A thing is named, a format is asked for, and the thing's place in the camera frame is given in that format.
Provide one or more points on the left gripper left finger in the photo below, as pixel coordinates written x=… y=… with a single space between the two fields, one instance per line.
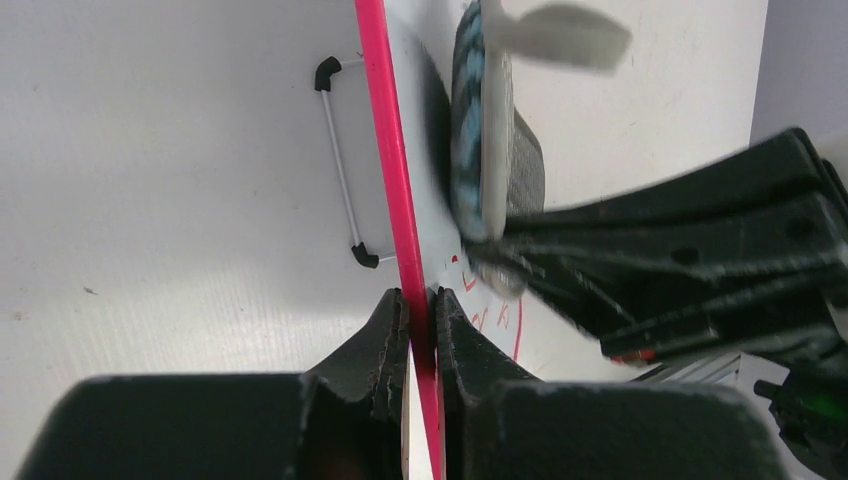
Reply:
x=342 y=419

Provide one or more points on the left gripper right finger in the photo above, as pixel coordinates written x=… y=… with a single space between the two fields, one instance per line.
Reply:
x=501 y=422

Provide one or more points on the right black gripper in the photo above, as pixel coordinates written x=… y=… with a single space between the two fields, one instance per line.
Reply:
x=747 y=254

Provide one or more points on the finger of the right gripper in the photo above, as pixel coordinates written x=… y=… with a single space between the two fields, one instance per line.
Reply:
x=621 y=291

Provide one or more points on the silver mesh sponge eraser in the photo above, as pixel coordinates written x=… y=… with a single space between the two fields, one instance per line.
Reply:
x=496 y=161

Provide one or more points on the red-framed whiteboard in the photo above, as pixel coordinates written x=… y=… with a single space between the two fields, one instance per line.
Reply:
x=406 y=49

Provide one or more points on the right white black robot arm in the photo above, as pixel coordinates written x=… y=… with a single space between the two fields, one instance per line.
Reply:
x=810 y=405

